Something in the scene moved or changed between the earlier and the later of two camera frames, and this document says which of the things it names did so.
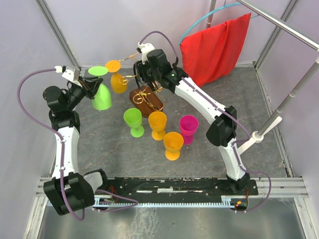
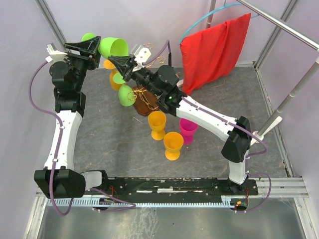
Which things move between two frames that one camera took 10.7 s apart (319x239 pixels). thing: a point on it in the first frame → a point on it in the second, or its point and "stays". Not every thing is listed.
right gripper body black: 148,75 → 135,75
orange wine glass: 157,120 stays
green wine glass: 102,100 → 123,91
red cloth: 211,53 stays
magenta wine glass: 188,125 stays
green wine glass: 133,117 → 109,46
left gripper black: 89,88 → 91,45
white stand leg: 311,43 stays
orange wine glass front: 173,141 stays
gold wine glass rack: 144,100 stays
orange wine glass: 118,81 stays
